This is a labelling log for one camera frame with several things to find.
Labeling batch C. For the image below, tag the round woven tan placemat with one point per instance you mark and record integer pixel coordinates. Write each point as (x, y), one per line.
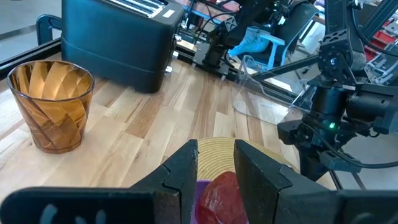
(214, 155)

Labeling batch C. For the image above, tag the purple plate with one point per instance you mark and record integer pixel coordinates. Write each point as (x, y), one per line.
(202, 193)

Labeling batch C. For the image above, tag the clear plastic tray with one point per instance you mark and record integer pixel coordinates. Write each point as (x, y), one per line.
(267, 99)

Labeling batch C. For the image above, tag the grey metal stand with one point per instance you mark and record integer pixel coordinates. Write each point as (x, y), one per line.
(273, 46)

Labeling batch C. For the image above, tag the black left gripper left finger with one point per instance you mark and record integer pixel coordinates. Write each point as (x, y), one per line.
(174, 180)

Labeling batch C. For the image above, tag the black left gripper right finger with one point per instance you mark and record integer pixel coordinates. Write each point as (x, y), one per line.
(261, 186)

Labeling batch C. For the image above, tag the black four-slot toaster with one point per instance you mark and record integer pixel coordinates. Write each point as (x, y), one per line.
(118, 40)

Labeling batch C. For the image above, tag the red apple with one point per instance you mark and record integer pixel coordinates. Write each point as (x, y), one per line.
(222, 202)

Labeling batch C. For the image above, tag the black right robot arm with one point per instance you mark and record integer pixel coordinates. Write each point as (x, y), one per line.
(339, 56)

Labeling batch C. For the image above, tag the amber plastic cup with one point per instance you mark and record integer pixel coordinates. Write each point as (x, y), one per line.
(53, 105)

